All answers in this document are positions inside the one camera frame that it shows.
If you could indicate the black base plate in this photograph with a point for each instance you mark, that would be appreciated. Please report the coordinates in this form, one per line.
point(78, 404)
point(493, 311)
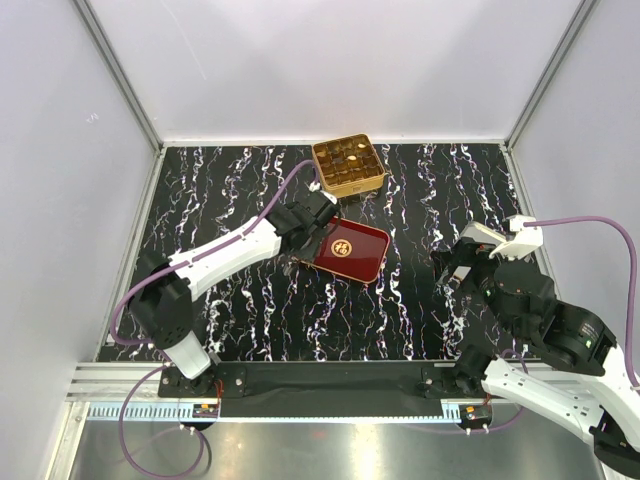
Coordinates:
point(355, 388)

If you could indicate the red lacquer tray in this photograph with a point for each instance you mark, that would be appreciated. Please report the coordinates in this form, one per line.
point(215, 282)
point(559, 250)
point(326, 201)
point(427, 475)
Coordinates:
point(351, 250)

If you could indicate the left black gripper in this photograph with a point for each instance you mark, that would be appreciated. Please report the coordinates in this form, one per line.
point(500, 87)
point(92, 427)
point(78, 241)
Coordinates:
point(305, 252)

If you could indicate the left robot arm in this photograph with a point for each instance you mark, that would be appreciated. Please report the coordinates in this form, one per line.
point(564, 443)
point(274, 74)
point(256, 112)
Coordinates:
point(162, 303)

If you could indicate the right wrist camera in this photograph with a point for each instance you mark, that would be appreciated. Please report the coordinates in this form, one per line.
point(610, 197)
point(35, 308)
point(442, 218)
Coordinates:
point(523, 239)

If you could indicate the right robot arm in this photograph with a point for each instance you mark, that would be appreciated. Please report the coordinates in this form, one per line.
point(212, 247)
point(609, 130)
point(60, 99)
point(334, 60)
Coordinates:
point(567, 338)

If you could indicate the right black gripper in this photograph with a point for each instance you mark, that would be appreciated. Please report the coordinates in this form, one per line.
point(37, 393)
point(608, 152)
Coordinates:
point(461, 252)

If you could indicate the gold chocolate tin box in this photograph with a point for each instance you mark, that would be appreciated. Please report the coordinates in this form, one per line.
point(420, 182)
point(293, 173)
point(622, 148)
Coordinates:
point(345, 170)

